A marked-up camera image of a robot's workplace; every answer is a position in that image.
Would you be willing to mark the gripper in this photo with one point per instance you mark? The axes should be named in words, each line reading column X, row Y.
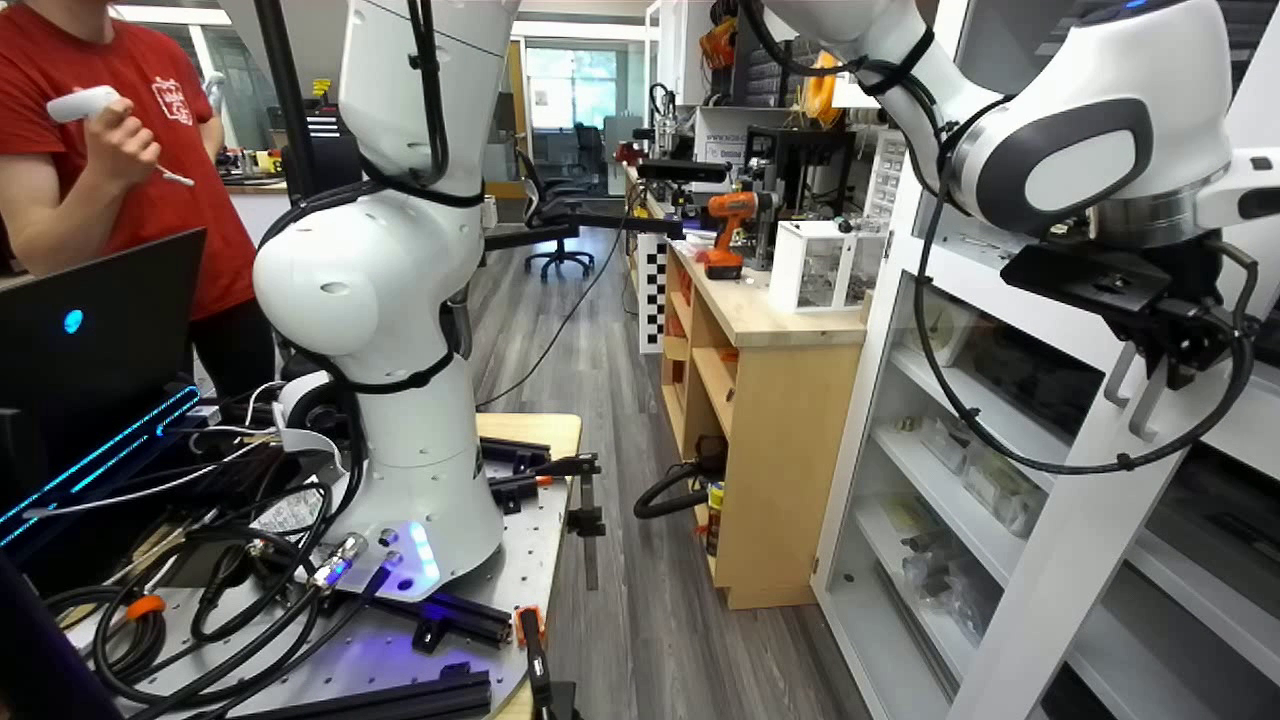
column 1195, row 325

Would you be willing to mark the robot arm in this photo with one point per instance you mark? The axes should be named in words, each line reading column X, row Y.
column 400, row 300

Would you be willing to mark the cabinet door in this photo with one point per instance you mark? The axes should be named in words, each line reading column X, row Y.
column 900, row 420
column 1150, row 560

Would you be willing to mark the white glass door cabinet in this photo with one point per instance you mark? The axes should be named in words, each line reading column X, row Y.
column 1060, row 560

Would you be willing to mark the small parts drawer organizer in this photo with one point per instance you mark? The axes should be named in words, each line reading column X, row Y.
column 885, row 175

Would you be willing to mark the white clear box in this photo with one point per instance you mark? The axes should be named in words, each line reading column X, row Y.
column 815, row 265

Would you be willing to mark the wooden workbench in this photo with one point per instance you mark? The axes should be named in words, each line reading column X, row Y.
column 780, row 420

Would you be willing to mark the orange filament spool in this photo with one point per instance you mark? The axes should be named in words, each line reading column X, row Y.
column 822, row 90

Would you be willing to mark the spray can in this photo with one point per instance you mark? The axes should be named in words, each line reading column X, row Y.
column 714, row 520

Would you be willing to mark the checkerboard panel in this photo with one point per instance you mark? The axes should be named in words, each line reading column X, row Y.
column 652, row 295

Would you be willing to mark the office chair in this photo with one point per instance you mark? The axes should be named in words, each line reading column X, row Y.
column 555, row 215

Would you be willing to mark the window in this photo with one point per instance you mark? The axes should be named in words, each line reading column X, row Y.
column 572, row 88

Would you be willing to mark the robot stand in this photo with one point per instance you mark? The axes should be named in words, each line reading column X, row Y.
column 520, row 560

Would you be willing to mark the orange black clamp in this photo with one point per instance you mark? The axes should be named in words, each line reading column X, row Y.
column 535, row 650

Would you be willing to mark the person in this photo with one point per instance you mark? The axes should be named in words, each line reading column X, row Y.
column 150, row 200

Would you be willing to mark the black laptop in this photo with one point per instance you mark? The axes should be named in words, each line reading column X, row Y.
column 90, row 340

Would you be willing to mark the hand controller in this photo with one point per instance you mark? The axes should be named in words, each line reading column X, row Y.
column 82, row 103

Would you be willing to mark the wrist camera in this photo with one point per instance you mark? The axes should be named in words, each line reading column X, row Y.
column 1085, row 275

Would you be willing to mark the black frame 3d printer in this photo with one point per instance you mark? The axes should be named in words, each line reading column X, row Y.
column 800, row 175

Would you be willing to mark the camera on mount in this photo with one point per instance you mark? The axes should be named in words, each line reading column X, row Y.
column 680, row 171

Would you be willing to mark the black aluminium rail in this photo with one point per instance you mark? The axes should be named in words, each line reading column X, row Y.
column 460, row 615
column 515, row 452

